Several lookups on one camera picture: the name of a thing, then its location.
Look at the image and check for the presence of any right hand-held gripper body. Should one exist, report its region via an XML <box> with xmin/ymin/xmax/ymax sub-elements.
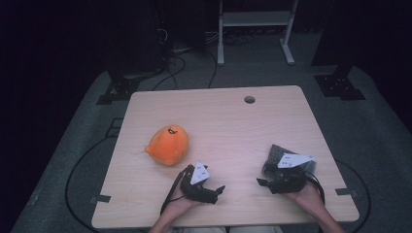
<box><xmin>263</xmin><ymin>152</ymin><xmax>317</xmax><ymax>195</ymax></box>

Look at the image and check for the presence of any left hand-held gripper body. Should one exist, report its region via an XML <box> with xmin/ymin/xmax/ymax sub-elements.
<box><xmin>179</xmin><ymin>160</ymin><xmax>219</xmax><ymax>205</ymax></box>

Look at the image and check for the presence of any orange plush toy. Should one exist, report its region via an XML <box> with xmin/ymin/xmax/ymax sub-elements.
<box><xmin>145</xmin><ymin>124</ymin><xmax>189</xmax><ymax>167</ymax></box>

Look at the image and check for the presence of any person's left hand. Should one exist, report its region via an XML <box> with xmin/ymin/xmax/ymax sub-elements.
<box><xmin>164</xmin><ymin>187</ymin><xmax>203</xmax><ymax>216</ymax></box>

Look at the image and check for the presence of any person's right hand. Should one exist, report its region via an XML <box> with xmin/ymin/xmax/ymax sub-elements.
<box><xmin>286</xmin><ymin>183</ymin><xmax>324</xmax><ymax>216</ymax></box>

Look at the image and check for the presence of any grey tape piece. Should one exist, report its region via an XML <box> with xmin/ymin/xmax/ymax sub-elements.
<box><xmin>90</xmin><ymin>194</ymin><xmax>112</xmax><ymax>204</ymax></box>
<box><xmin>334</xmin><ymin>187</ymin><xmax>360</xmax><ymax>198</ymax></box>

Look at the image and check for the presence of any black stand base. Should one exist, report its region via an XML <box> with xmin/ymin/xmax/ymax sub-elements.
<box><xmin>314</xmin><ymin>63</ymin><xmax>367</xmax><ymax>101</ymax></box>
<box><xmin>96</xmin><ymin>75</ymin><xmax>141</xmax><ymax>106</ymax></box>

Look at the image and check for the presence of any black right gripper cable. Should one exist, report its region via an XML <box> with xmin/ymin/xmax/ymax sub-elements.
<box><xmin>302</xmin><ymin>170</ymin><xmax>326</xmax><ymax>208</ymax></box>

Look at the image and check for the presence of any black floor cable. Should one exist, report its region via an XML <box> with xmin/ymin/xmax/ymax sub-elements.
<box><xmin>64</xmin><ymin>135</ymin><xmax>124</xmax><ymax>233</ymax></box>
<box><xmin>334</xmin><ymin>159</ymin><xmax>372</xmax><ymax>233</ymax></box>
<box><xmin>152</xmin><ymin>54</ymin><xmax>188</xmax><ymax>92</ymax></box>
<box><xmin>207</xmin><ymin>50</ymin><xmax>219</xmax><ymax>89</ymax></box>

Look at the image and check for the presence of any white metal stand frame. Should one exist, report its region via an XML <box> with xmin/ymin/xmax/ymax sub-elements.
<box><xmin>217</xmin><ymin>0</ymin><xmax>299</xmax><ymax>67</ymax></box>

